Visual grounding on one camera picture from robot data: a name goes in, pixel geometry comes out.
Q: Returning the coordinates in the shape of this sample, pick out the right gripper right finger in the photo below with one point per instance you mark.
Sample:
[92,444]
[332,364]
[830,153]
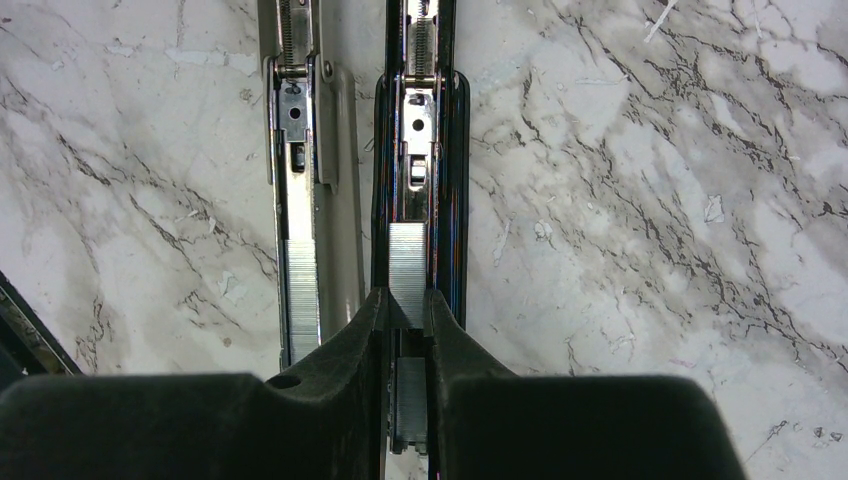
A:
[489,423]

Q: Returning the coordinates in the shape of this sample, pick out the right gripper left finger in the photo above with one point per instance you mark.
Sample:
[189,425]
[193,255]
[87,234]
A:
[323,418]

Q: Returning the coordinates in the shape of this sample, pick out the staple strip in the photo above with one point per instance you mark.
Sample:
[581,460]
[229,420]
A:
[407,273]
[303,299]

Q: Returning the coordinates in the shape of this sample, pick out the black stapler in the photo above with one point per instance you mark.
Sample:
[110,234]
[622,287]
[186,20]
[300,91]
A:
[421,175]

